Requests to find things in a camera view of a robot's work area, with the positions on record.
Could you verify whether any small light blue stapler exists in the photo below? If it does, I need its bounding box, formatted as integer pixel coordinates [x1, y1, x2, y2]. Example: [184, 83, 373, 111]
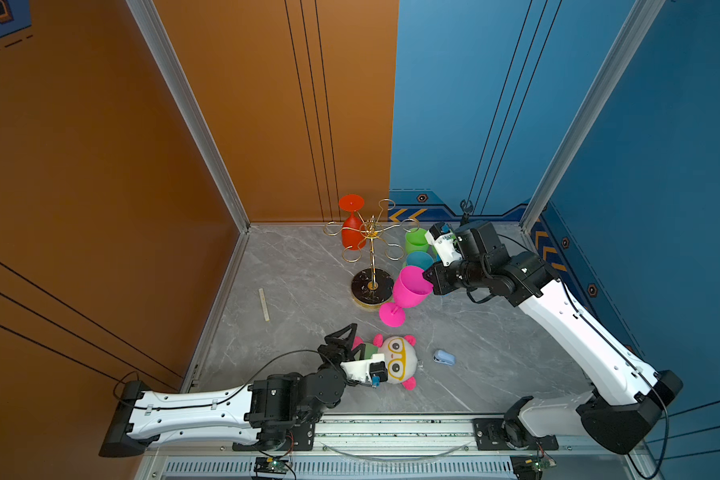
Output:
[433, 350, 456, 366]

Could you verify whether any magenta wine glass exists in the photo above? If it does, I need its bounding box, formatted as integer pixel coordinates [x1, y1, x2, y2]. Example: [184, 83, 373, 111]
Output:
[379, 266, 433, 328]

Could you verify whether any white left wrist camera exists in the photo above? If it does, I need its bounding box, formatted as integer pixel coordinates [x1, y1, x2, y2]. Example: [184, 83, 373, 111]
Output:
[340, 354, 388, 388]

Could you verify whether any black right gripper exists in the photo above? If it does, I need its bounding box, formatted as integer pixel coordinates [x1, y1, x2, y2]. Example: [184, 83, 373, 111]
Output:
[418, 254, 488, 295]

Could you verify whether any green circuit board left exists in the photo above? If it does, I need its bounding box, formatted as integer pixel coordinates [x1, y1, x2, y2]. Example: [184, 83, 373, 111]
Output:
[252, 456, 296, 479]

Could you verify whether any black round-base stand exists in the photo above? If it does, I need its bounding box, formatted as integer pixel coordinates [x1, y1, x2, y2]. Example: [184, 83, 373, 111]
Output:
[460, 199, 474, 222]

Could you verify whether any wooden stick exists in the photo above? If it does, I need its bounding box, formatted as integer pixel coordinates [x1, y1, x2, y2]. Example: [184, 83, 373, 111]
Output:
[258, 288, 270, 322]

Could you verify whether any green wine glass front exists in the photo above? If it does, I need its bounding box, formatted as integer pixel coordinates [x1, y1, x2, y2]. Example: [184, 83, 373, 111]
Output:
[404, 227, 432, 255]

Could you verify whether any blue wine glass front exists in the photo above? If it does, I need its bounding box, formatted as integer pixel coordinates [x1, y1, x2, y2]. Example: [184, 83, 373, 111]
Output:
[404, 251, 434, 271]

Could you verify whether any colourful plush toy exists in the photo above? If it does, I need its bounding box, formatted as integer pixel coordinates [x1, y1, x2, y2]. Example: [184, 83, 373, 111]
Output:
[354, 334, 419, 391]

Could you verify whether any aluminium corner post right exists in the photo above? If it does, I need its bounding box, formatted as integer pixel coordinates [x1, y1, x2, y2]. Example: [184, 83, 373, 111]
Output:
[519, 0, 665, 234]

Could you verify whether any aluminium corner post left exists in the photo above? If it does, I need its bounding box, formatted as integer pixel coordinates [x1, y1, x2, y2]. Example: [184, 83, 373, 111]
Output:
[124, 0, 252, 234]

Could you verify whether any circuit board right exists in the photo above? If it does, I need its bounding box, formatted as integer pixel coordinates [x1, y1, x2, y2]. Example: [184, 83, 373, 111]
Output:
[510, 456, 556, 480]

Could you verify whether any gold wine glass rack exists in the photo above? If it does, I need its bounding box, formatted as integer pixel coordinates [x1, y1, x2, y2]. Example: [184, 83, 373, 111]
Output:
[323, 198, 420, 309]

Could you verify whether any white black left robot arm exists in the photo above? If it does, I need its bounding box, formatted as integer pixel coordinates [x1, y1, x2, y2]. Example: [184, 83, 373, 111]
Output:
[99, 324, 388, 458]

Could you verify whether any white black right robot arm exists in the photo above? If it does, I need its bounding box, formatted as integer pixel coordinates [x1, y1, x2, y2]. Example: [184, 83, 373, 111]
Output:
[423, 221, 683, 455]

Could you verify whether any aluminium front rail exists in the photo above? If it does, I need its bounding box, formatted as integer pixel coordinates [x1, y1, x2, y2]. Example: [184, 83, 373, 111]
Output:
[136, 413, 660, 479]

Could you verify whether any red wine glass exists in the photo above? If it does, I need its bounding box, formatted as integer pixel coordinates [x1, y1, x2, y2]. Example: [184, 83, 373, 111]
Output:
[339, 194, 366, 251]

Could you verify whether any aluminium corner post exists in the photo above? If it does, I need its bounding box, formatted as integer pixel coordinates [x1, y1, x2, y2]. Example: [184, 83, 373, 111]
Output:
[124, 0, 252, 234]
[519, 0, 665, 234]

